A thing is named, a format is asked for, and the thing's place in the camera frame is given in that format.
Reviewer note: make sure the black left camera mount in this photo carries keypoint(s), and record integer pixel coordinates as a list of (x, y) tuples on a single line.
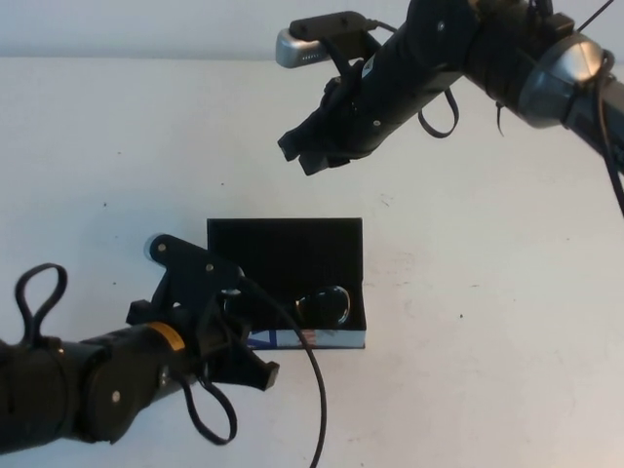
[(195, 263)]

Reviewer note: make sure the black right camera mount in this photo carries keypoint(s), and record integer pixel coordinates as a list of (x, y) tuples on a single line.
[(341, 49)]

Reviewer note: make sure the black zip tie tail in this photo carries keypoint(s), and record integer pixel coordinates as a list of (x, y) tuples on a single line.
[(597, 14)]

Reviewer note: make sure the right wrist camera black silver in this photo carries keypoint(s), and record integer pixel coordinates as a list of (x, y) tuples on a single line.
[(302, 53)]

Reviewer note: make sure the dark brown framed glasses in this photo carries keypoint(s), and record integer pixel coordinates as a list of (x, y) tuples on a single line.
[(326, 304)]

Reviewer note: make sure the black glasses case printed front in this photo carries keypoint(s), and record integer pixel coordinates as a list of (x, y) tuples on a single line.
[(273, 253)]

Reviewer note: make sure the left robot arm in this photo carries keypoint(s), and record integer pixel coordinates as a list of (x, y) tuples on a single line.
[(49, 385)]

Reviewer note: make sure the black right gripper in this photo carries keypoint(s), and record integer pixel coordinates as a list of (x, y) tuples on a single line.
[(370, 112)]

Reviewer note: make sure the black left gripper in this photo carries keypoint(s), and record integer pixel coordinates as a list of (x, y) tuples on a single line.
[(195, 341)]

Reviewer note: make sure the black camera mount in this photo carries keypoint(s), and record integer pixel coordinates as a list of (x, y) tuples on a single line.
[(341, 49), (195, 263)]

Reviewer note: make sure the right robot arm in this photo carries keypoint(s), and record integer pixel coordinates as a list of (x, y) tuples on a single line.
[(487, 53)]

